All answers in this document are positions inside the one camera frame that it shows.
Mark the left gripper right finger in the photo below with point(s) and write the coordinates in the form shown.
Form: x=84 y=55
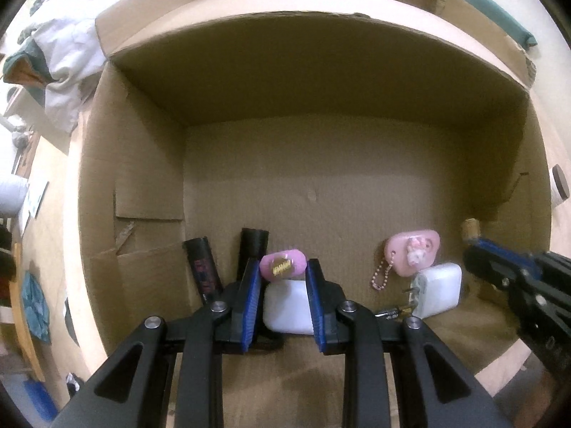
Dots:
x=344 y=327

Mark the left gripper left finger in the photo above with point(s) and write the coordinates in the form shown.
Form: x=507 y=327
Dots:
x=225 y=327

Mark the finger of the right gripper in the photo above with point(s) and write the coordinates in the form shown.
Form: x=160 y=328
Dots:
x=508 y=276
x=493 y=251

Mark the white earbuds case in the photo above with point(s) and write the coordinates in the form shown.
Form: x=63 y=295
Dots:
x=286 y=308

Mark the white power adapter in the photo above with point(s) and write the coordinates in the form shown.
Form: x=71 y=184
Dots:
x=435 y=290

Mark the pink bunny keychain case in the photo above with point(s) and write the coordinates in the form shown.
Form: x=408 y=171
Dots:
x=405 y=254

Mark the small white bottle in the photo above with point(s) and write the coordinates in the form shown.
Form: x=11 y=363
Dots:
x=471 y=230

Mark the AA battery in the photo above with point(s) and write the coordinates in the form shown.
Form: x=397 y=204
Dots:
x=395 y=312

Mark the black lighter with red print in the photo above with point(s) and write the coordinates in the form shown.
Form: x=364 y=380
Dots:
x=203 y=269

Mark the white jar brown lid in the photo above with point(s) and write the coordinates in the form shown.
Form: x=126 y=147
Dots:
x=560 y=191

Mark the brown cardboard box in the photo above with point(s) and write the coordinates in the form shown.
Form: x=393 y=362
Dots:
x=332 y=124

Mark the teal cushion headboard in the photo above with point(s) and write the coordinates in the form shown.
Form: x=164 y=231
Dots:
x=511 y=26

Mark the lavender blanket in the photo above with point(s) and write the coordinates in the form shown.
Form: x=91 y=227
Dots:
x=59 y=57

